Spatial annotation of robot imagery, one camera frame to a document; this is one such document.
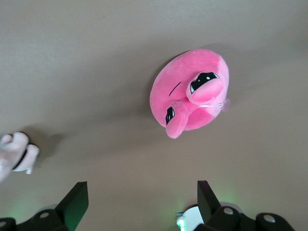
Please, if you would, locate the light pink plush dog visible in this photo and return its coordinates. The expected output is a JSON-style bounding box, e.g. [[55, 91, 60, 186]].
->
[[0, 131, 40, 185]]

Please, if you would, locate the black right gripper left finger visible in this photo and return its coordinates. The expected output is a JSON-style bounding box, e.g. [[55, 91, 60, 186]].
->
[[26, 181, 89, 231]]

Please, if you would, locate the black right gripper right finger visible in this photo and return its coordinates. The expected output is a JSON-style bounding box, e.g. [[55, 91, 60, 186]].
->
[[197, 180, 254, 231]]

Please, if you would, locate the round hot pink plush toy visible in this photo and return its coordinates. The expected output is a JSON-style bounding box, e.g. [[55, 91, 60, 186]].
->
[[149, 48, 232, 140]]

